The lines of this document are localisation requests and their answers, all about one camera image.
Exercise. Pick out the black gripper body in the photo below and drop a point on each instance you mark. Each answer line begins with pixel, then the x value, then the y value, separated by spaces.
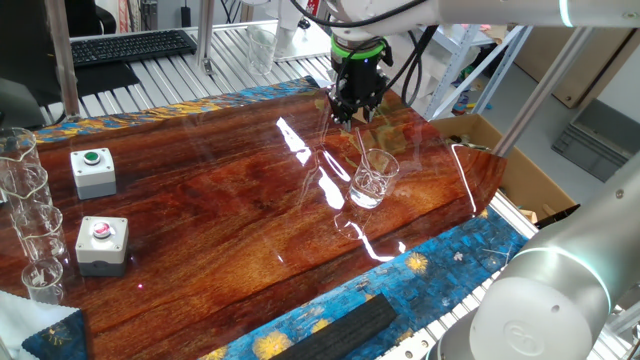
pixel 357 80

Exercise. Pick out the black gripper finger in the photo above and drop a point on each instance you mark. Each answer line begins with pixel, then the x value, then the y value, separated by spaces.
pixel 344 115
pixel 370 112

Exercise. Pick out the clear glass stirring rod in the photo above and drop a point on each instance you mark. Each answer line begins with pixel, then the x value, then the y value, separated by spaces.
pixel 362 150

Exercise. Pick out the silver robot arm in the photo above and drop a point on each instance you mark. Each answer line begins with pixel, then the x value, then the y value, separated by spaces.
pixel 550 310

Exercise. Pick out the glass beaker with water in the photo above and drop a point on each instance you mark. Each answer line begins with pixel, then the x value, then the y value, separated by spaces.
pixel 372 192

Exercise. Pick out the medium empty glass beaker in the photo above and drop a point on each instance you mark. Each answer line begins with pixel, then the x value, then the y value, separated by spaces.
pixel 42 235

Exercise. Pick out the largest empty glass beaker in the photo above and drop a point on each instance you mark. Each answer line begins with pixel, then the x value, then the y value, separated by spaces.
pixel 20 145

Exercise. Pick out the smallest empty glass beaker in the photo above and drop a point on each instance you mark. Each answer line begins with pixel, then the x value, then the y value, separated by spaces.
pixel 43 285

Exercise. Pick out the white flat tray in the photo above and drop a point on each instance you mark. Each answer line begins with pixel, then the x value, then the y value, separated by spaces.
pixel 305 50

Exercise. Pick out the white metal shelf rack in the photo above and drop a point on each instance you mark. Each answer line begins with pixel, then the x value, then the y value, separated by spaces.
pixel 450 75

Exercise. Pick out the clear plastic measuring cup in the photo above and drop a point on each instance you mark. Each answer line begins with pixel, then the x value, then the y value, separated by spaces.
pixel 261 52

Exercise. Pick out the glossy wood print mat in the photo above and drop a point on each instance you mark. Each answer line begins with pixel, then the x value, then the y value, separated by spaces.
pixel 225 210

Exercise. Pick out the blue starry print cloth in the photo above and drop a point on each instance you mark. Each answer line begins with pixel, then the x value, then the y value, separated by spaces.
pixel 450 260

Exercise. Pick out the brown cardboard box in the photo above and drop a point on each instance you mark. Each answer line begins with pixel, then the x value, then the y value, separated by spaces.
pixel 530 175

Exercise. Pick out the black power adapter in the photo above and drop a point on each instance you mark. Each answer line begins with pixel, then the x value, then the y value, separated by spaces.
pixel 185 16

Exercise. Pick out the tan wooden panel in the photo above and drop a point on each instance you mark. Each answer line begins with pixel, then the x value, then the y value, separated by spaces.
pixel 575 70

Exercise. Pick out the black foam block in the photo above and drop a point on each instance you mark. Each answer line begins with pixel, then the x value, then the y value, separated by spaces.
pixel 340 330

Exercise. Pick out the grey plastic crate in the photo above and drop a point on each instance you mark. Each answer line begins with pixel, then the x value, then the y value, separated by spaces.
pixel 585 135

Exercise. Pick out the black plastic crate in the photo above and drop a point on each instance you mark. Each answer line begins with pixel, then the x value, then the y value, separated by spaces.
pixel 560 216

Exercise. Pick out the grey socket strip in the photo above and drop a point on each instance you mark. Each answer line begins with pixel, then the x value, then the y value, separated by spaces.
pixel 149 14

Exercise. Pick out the black computer keyboard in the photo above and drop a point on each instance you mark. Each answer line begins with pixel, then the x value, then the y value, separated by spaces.
pixel 130 47

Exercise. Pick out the black mouse pad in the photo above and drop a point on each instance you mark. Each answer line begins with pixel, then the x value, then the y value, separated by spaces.
pixel 107 79

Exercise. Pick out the green push button box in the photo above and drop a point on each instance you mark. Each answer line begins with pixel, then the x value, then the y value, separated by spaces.
pixel 93 172

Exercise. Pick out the black office chair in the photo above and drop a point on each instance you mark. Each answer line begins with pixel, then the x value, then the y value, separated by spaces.
pixel 90 15

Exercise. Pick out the red push button box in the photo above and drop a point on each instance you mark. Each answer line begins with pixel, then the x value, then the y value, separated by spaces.
pixel 102 250

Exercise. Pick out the black computer monitor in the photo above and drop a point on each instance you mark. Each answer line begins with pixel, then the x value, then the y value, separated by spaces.
pixel 25 50

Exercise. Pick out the aluminium frame post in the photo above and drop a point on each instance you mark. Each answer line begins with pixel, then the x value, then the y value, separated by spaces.
pixel 205 35
pixel 62 60

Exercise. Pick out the aluminium frame strut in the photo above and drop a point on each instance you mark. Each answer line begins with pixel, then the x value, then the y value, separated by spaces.
pixel 545 85

